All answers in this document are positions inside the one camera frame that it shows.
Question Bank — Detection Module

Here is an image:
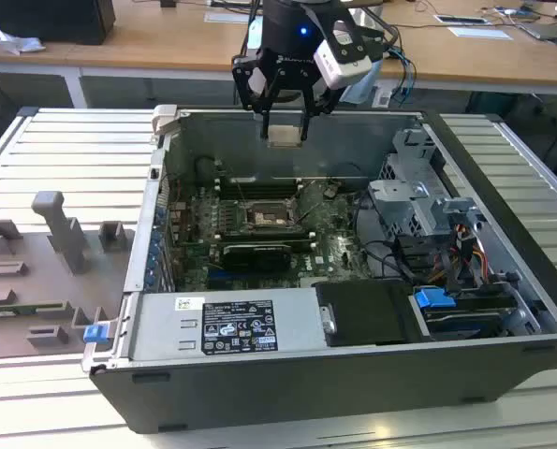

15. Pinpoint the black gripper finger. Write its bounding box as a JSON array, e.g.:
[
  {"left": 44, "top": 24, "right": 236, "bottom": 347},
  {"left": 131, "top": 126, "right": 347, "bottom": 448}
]
[
  {"left": 300, "top": 83, "right": 344, "bottom": 141},
  {"left": 231, "top": 49, "right": 279, "bottom": 140}
]

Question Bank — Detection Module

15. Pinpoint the small square silver CPU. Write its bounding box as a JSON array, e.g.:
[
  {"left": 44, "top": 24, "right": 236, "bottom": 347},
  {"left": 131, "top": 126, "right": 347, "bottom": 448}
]
[{"left": 267, "top": 124, "right": 304, "bottom": 150}]

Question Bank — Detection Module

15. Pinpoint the CPU socket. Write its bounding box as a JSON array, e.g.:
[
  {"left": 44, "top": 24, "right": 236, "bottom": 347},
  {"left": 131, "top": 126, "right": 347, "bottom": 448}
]
[{"left": 242, "top": 198, "right": 302, "bottom": 231}]

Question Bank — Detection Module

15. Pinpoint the pale blue teach pendant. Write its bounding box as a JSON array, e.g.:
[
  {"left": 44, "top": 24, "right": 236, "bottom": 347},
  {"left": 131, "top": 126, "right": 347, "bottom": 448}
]
[{"left": 341, "top": 60, "right": 383, "bottom": 105}]

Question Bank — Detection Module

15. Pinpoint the black RAM stick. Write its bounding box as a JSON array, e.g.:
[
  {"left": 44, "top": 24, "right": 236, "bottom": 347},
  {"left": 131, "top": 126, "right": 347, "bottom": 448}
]
[{"left": 219, "top": 179, "right": 305, "bottom": 189}]

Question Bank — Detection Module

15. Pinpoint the black round board component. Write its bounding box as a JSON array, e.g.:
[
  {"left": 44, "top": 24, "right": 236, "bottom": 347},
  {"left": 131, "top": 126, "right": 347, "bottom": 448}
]
[{"left": 194, "top": 156, "right": 219, "bottom": 182}]

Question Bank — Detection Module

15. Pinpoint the wooden desk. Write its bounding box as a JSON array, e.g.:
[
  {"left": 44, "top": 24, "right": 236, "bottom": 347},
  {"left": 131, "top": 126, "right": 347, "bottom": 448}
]
[{"left": 0, "top": 0, "right": 557, "bottom": 97}]

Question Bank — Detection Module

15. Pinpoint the silver metal drive cage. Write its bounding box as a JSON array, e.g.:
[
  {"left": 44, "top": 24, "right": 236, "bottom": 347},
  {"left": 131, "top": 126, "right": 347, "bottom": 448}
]
[{"left": 366, "top": 128, "right": 490, "bottom": 239}]

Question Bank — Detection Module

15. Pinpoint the green motherboard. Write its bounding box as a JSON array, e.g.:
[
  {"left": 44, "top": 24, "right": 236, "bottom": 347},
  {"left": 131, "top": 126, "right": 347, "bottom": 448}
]
[{"left": 172, "top": 180, "right": 377, "bottom": 291}]

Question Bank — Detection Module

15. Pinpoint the black graphics card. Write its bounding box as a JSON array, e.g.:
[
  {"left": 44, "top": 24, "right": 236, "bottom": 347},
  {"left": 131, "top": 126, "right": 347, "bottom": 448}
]
[{"left": 221, "top": 241, "right": 292, "bottom": 274}]

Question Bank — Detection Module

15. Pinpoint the flat phone tray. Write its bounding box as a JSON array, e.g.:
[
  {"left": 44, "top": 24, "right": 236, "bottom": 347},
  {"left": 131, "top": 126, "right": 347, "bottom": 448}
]
[{"left": 434, "top": 13, "right": 491, "bottom": 26}]

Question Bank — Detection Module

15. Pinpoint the white paper sheet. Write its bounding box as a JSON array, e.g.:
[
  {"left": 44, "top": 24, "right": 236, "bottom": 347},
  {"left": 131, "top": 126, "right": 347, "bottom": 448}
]
[{"left": 447, "top": 25, "right": 514, "bottom": 41}]

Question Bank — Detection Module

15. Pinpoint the black box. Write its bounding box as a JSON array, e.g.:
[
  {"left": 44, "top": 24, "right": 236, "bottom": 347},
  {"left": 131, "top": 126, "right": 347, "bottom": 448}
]
[{"left": 0, "top": 0, "right": 117, "bottom": 47}]

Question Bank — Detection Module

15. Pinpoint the hard disk in blue carrier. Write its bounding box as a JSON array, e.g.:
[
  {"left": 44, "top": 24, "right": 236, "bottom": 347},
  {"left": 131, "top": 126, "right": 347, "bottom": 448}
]
[{"left": 411, "top": 285, "right": 518, "bottom": 341}]

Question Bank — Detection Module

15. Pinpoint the crumpled white paper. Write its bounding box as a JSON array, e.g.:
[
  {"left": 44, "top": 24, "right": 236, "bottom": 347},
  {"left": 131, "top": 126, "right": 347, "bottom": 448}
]
[{"left": 0, "top": 25, "right": 46, "bottom": 56}]

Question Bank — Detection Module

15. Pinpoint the grey power supply unit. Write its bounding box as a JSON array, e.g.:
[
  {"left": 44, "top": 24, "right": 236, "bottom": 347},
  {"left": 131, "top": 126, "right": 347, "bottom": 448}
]
[{"left": 130, "top": 287, "right": 338, "bottom": 362}]

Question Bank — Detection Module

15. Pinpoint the grey laptop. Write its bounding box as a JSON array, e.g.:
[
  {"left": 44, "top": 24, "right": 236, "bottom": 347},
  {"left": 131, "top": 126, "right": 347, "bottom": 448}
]
[{"left": 516, "top": 21, "right": 557, "bottom": 44}]

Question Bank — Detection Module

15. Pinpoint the black open PC case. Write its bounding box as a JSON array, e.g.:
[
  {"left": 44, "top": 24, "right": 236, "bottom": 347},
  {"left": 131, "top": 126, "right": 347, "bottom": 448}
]
[{"left": 81, "top": 103, "right": 557, "bottom": 435}]

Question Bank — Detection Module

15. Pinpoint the grey parts rack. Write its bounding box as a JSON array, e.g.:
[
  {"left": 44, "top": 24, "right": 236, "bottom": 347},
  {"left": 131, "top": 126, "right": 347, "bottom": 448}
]
[{"left": 0, "top": 190, "right": 137, "bottom": 361}]

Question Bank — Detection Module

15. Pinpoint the blue plastic latch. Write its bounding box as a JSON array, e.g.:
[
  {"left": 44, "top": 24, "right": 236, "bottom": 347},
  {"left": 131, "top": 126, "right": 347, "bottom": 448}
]
[{"left": 83, "top": 324, "right": 109, "bottom": 345}]

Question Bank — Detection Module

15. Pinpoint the green RAM stick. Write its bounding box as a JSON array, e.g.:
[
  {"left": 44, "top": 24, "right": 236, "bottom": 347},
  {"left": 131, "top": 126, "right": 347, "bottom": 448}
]
[{"left": 0, "top": 303, "right": 68, "bottom": 317}]

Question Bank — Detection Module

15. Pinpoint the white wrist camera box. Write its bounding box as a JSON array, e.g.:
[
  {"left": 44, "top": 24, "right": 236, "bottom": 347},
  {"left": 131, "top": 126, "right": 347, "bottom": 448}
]
[{"left": 313, "top": 18, "right": 375, "bottom": 91}]

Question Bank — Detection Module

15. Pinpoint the grey desk cable hatch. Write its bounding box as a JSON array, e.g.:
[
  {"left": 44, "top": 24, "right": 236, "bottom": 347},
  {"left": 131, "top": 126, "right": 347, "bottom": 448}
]
[{"left": 203, "top": 10, "right": 258, "bottom": 24}]

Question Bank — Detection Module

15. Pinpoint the grey case latch handle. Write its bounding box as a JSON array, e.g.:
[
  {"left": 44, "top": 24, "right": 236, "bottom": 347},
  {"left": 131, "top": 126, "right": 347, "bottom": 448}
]
[{"left": 150, "top": 104, "right": 182, "bottom": 138}]

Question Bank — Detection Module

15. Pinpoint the blue cable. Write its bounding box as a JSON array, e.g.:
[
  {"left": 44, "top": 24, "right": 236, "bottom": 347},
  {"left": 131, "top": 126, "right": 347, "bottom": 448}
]
[{"left": 389, "top": 44, "right": 418, "bottom": 102}]

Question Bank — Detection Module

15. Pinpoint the black cable bundle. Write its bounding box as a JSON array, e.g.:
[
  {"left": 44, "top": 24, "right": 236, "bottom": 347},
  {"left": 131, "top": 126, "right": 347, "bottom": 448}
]
[{"left": 355, "top": 191, "right": 432, "bottom": 287}]

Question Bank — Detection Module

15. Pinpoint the coloured power wire bundle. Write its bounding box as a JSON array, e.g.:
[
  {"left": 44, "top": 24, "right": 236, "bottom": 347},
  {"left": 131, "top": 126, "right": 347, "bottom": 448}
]
[{"left": 450, "top": 223, "right": 492, "bottom": 286}]

